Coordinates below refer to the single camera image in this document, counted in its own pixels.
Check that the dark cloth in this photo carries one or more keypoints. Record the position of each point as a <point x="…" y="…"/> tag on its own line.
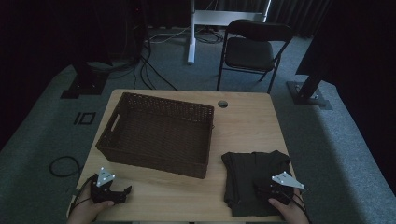
<point x="246" y="174"/>

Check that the black folding chair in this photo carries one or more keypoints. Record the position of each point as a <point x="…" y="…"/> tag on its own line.
<point x="249" y="53"/>

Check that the dark curtain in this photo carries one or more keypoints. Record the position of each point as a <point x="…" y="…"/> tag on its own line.
<point x="299" y="15"/>

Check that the person's right hand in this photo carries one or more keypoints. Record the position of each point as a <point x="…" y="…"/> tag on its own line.
<point x="294" y="213"/>

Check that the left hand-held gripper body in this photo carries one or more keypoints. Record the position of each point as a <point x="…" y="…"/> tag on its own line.
<point x="101" y="191"/>

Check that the brown wicker basket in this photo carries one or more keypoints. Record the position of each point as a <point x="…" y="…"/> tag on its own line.
<point x="158" y="137"/>

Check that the white metal desk frame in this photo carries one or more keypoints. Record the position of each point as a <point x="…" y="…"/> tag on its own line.
<point x="199" y="17"/>

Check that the person's left hand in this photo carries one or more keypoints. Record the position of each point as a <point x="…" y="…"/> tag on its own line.
<point x="84" y="211"/>

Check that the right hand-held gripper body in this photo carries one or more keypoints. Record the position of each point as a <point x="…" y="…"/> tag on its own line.
<point x="280" y="191"/>

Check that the black stand with base plate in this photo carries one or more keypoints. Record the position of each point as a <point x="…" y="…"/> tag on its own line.
<point x="306" y="93"/>
<point x="85" y="82"/>

